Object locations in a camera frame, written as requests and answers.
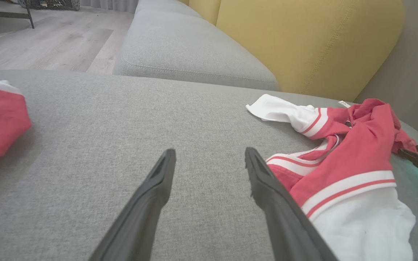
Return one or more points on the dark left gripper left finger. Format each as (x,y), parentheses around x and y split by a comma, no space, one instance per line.
(140,214)

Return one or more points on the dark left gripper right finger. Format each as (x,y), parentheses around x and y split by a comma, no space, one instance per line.
(281,221)

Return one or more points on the red jersey with white sleeves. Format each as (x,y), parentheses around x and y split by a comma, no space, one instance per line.
(361,152)

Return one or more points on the large grey sofa seat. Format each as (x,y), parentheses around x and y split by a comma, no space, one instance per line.
(122,119)

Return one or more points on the yellow sofa back cushion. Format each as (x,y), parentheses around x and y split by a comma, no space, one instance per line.
(310,40)
(203,9)

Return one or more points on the grey sofa seat cushion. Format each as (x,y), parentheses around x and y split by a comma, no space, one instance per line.
(180,47)

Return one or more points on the black metal table frame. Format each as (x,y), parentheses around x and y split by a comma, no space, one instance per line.
(13,15)

